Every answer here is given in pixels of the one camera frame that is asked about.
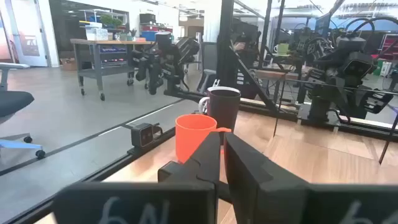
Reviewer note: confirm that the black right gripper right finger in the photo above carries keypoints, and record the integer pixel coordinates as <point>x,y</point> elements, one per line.
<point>264,193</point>

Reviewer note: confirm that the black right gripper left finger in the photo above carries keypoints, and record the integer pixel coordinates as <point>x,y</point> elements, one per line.
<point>192,193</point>

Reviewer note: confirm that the small orange mug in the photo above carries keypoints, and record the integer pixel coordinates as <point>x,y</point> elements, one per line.
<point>192,137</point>

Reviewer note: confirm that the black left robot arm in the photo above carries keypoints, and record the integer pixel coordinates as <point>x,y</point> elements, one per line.
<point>345,93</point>

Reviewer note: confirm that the black background robot arm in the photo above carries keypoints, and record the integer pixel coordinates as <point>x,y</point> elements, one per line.
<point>164,62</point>

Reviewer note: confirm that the red shelf rack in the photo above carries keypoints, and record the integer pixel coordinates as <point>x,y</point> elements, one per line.
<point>390,43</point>

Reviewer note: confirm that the green bin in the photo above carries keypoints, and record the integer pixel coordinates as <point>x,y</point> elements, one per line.
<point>377,67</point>

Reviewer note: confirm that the black monitor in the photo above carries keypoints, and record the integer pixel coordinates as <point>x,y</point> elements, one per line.
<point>321,23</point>

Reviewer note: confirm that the green mug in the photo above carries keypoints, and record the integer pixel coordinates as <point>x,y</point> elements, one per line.
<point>282,48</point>

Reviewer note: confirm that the wooden background table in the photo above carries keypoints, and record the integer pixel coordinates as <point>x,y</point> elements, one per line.
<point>273,74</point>

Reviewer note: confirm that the person's hand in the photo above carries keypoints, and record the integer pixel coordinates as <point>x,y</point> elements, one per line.
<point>240,46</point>

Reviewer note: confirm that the grey chair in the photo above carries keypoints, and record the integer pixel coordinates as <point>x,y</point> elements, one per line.
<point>208,65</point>

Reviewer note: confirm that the blue storage bin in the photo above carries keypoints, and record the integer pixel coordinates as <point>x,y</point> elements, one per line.
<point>148,35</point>

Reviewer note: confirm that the grey workbench cart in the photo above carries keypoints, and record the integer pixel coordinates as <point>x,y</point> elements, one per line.
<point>109,41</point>

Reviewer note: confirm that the cardboard box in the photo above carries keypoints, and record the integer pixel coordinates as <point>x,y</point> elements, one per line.
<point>69,63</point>

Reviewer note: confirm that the clear plastic storage bin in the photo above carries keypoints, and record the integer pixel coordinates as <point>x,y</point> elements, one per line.
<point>96,33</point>

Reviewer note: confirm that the green potted plant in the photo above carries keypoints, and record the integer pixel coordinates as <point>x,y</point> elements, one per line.
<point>110,20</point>

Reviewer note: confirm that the black office chair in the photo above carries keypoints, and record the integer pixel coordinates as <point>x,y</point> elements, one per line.
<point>14,102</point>

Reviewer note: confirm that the small black table camera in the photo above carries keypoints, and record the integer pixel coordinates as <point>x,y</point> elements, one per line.
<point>141,135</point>

